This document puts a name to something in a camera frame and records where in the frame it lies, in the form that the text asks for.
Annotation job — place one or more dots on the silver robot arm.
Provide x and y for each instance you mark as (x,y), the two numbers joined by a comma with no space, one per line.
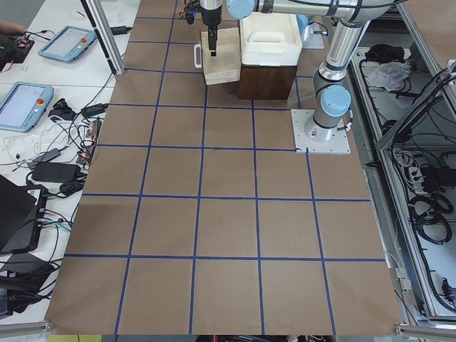
(353,20)

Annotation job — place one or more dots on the light wooden drawer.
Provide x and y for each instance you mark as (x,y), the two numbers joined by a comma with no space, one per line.
(226,65)

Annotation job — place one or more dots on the dark brown wooden cabinet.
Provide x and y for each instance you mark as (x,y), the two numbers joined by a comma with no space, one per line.
(266,82)

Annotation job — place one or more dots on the white plastic tray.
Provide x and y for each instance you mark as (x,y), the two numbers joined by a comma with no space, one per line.
(270,40)

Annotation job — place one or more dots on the black power adapter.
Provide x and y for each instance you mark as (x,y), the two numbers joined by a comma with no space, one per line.
(120,30)

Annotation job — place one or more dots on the far blue teach pendant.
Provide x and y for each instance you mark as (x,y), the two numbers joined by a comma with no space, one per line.
(68,44)

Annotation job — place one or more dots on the blue teach pendant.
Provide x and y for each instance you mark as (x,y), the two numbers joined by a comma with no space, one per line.
(68,44)
(23,106)

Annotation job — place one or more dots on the white crumpled cloth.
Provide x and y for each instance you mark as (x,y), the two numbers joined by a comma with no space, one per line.
(390,76)

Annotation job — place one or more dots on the near blue teach pendant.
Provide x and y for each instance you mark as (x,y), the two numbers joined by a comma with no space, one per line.
(23,106)

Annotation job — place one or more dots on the large black power brick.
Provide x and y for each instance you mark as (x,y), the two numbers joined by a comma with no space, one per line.
(55,172)

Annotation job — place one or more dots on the black laptop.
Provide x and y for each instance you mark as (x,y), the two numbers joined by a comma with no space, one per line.
(22,208)

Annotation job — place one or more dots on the white drawer handle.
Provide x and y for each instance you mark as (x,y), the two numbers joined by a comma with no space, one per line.
(197,55)

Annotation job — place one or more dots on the aluminium frame post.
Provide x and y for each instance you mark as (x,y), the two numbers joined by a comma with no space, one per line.
(98,20)

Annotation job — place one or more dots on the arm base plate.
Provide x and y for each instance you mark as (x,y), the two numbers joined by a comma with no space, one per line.
(313,139)
(312,37)

